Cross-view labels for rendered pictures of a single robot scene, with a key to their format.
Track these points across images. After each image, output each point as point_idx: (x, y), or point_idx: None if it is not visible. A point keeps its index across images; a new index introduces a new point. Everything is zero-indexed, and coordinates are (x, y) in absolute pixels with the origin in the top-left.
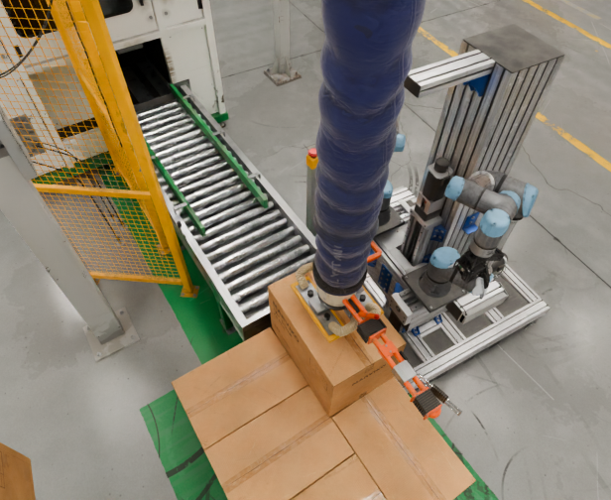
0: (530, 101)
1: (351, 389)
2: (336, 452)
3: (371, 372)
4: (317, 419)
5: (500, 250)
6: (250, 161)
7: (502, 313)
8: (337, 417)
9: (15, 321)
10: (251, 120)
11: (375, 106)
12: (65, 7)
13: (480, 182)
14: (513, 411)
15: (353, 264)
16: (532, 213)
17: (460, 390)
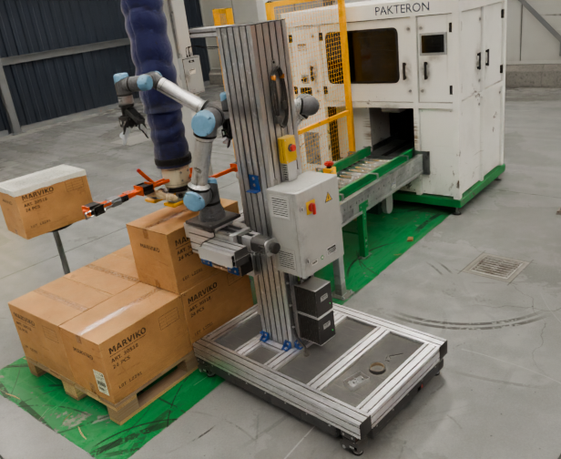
0: (244, 61)
1: (142, 253)
2: (113, 289)
3: (150, 246)
4: (137, 278)
5: (141, 118)
6: (427, 237)
7: (325, 392)
8: (139, 283)
9: None
10: (483, 220)
11: (122, 10)
12: (357, 69)
13: (170, 84)
14: (226, 457)
15: (151, 135)
16: None
17: (236, 413)
